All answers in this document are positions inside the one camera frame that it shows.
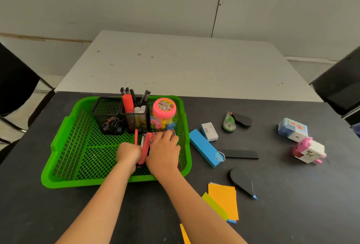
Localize person's left hand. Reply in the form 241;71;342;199
115;142;142;174

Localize colourful erasers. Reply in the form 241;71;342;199
150;117;175;132

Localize black mesh pen holder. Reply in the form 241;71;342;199
92;96;126;136
120;103;150;134

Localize black teardrop correction tape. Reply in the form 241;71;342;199
229;167;258;200

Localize pile of colourful binder clips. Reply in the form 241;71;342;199
101;116;124;135

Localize black flat rectangular bar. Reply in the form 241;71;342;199
220;148;259;160

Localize person's left forearm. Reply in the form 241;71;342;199
56;161;137;244

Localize orange paper sheet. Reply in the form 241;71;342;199
180;223;192;244

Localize white and blue pencil sharpener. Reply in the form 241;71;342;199
277;117;309;143

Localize black oval cap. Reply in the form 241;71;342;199
231;113;254;128

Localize person's right hand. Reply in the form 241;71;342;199
145;130;182;181

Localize yellow-green sticky note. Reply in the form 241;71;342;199
201;192;230;221

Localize green correction tape dispenser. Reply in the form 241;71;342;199
222;112;236;133

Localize black chair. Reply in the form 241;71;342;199
0;42;56;166
309;46;360;127

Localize person's right forearm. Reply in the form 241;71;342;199
151;168;248;244

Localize green plastic mesh basket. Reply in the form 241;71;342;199
41;95;193;189

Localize red stapler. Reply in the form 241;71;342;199
136;132;151;169

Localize red patterned packet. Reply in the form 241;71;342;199
148;130;182;172

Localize pink and white pencil sharpener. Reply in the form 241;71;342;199
291;137;327;164

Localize blue rectangular box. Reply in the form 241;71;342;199
189;129;226;168

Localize clear jar with pink lid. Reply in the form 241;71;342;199
149;98;178;132

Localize orange sticky note pad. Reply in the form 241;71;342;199
208;183;239;221

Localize white eraser box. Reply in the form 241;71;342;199
201;122;219;142

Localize red highlighter marker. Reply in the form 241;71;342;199
122;94;135;114

